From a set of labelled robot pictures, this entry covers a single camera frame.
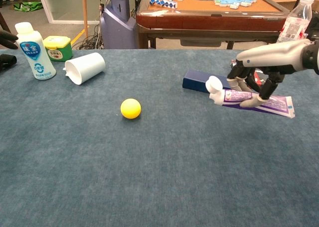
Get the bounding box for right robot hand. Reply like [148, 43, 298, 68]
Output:
[227, 39, 311, 108]

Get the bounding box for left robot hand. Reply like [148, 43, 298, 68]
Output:
[0, 30, 19, 50]

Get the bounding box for purple white toothpaste tube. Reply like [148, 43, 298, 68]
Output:
[205, 75, 296, 118]

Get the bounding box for dark wooden furniture leg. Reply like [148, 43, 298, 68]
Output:
[0, 11, 10, 33]

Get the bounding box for black red card box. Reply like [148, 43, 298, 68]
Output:
[230, 59, 269, 92]

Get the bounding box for white yogurt bottle blue label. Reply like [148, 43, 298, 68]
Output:
[14, 22, 57, 81]

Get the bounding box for clear plastic water bottle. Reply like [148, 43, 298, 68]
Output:
[276, 0, 317, 43]

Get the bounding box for green bag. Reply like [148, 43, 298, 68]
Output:
[13, 1, 43, 12]

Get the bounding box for green box yellow lid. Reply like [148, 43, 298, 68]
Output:
[42, 35, 74, 62]

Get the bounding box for brown wooden mahjong table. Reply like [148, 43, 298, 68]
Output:
[136, 0, 291, 50]

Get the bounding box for wooden pole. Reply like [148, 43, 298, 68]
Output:
[81, 0, 89, 38]

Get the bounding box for dark blue rectangular box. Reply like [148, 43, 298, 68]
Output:
[182, 69, 236, 93]

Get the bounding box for white plastic cup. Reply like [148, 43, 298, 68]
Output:
[62, 52, 106, 86]

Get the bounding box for blue white snake puzzle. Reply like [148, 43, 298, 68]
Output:
[149, 0, 178, 9]

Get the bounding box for yellow ball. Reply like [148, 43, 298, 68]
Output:
[120, 98, 142, 120]

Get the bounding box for blue tablecloth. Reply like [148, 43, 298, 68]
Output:
[0, 49, 319, 227]

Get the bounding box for black floor cables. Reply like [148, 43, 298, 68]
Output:
[78, 25, 104, 50]

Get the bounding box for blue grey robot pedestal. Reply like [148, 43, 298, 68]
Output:
[100, 0, 138, 50]

